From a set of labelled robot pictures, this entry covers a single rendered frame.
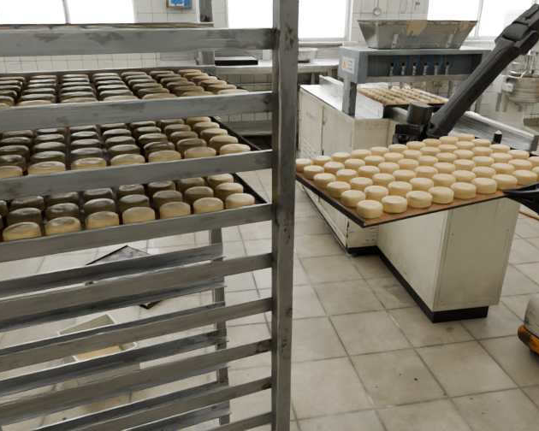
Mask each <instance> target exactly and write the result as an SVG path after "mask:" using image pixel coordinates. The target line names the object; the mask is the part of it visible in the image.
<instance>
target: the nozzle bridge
mask: <svg viewBox="0 0 539 431"><path fill-rule="evenodd" d="M491 51H492V50H491V49H484V48H477V47H469V46H461V47H460V48H459V49H395V50H378V49H372V48H368V47H367V46H349V47H340V54H339V69H338V76H339V77H341V78H343V79H344V80H343V95H342V110H341V111H342V112H344V113H345V114H347V115H355V109H356V97H357V85H358V84H366V83H382V82H419V81H455V80H457V85H456V91H457V90H458V89H459V88H460V87H461V86H462V85H463V84H464V82H465V81H466V80H467V79H468V78H469V77H470V76H471V74H472V73H473V72H474V71H475V70H476V69H477V67H478V66H479V65H480V64H481V63H482V62H483V60H484V59H485V58H486V57H487V56H488V55H489V53H490V52H491ZM451 54H453V56H452V55H451ZM396 55H397V57H398V61H397V66H396V69H395V70H394V73H393V75H394V76H389V69H390V66H391V62H393V63H394V67H395V63H396ZM407 55H408V56H409V63H408V67H407V69H406V71H405V75H404V76H400V70H401V66H402V62H404V63H405V68H406V65H407V60H408V57H407ZM418 55H420V64H419V67H418V62H419V56H418ZM429 55H431V57H432V59H431V64H430V67H429V63H430V56H429ZM441 55H442V56H443V60H442V65H441ZM453 57H454V59H453ZM452 61H453V66H452V68H451V69H450V70H449V71H448V75H444V71H445V67H446V64H447V62H449V68H450V67H451V65H452ZM414 62H415V63H416V68H417V67H418V70H417V71H416V73H415V76H412V66H413V63H414ZM425 62H427V66H428V67H429V69H428V70H427V74H426V75H423V68H424V63H425ZM435 62H438V66H439V67H440V66H441V68H440V69H439V70H438V73H437V75H433V73H434V66H435ZM428 67H427V68H428ZM439 67H438V68H439Z"/></svg>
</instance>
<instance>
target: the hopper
mask: <svg viewBox="0 0 539 431"><path fill-rule="evenodd" d="M357 22H358V24H359V27H360V29H361V32H362V34H363V36H364V40H365V43H366V45H367V47H368V48H372V49H378V50H395V49H459V48H460V47H461V46H462V44H463V43H464V42H465V40H466V39H467V38H468V36H469V35H470V33H471V31H472V30H473V29H474V27H475V26H476V24H477V23H478V22H479V21H475V20H357Z"/></svg>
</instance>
